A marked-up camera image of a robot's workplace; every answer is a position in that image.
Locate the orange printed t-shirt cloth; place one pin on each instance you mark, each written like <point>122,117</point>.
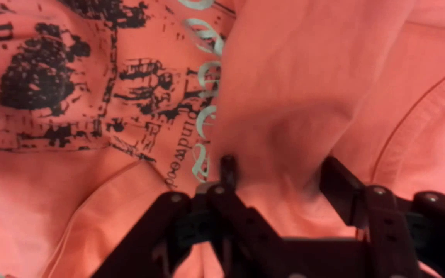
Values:
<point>107,105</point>

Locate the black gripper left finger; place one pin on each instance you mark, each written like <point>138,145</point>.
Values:
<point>229,172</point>

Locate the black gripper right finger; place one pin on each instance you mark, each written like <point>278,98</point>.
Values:
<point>343,191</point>

